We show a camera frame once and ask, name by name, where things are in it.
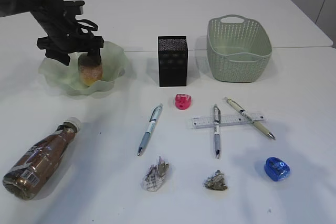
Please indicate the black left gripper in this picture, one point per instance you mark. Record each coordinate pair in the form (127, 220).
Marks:
(66, 34)

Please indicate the sugared bread roll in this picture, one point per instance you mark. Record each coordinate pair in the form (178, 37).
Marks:
(89, 74)

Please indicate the brown coffee drink bottle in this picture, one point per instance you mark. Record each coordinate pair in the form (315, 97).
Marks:
(33, 170)

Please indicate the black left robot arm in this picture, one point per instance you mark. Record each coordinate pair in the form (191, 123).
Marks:
(13, 7)

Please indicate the green wavy glass plate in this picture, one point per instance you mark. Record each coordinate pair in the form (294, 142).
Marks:
(114, 62)

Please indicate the black mesh pen holder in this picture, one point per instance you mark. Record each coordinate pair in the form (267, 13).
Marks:
(173, 61)

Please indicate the blue grip white pen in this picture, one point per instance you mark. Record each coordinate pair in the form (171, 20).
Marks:
(151, 126)

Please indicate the pink pencil sharpener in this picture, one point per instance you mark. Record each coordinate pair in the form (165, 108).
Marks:
(183, 101)

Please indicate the grey grip patterned pen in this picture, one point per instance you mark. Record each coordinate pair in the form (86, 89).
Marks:
(217, 134)

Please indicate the green plastic woven basket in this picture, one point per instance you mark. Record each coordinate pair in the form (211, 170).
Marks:
(238, 49)

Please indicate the beige patterned pen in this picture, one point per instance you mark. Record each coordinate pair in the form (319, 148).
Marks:
(245, 114)

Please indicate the blue transparent pencil sharpener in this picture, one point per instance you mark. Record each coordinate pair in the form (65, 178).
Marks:
(276, 169)

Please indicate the transparent plastic ruler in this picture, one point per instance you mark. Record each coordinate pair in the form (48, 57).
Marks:
(204, 122)

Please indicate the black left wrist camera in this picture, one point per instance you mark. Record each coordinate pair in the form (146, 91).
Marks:
(74, 7)

